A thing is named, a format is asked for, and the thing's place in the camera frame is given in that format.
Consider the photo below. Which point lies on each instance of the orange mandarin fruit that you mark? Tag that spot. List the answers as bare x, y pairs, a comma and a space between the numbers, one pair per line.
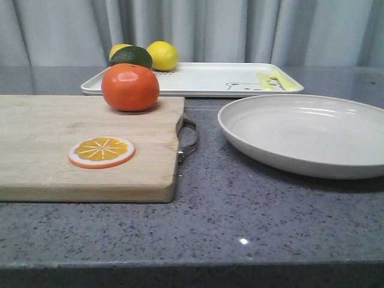
130, 88

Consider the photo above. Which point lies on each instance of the beige round plate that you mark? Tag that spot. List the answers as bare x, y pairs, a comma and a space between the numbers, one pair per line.
309, 135

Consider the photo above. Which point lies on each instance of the white rectangular tray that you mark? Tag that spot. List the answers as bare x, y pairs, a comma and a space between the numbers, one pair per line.
222, 80

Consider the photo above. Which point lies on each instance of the yellow lemon right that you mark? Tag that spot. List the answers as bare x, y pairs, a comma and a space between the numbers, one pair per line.
165, 57

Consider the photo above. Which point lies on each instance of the yellow lemon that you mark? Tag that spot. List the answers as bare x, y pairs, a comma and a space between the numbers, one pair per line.
165, 57
117, 47

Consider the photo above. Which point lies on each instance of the orange slice toy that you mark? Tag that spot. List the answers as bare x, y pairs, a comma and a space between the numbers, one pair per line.
101, 152

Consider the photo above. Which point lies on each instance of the yellow plastic knife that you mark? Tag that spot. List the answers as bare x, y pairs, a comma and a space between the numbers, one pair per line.
265, 81

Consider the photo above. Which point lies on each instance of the yellow plastic fork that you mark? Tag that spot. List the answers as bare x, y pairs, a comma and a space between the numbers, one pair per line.
284, 81

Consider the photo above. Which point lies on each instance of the green lime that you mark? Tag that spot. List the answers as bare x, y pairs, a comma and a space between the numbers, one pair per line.
132, 55

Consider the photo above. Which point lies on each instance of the yellow lemon left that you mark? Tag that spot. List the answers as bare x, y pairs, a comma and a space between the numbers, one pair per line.
117, 47

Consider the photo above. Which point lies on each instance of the wooden cutting board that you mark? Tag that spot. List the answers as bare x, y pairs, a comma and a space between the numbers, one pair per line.
38, 131

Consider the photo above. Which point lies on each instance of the grey curtain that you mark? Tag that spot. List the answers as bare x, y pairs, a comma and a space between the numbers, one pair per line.
284, 33

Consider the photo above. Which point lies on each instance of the metal cutting board handle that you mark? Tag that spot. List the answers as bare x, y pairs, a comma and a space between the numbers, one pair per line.
187, 149

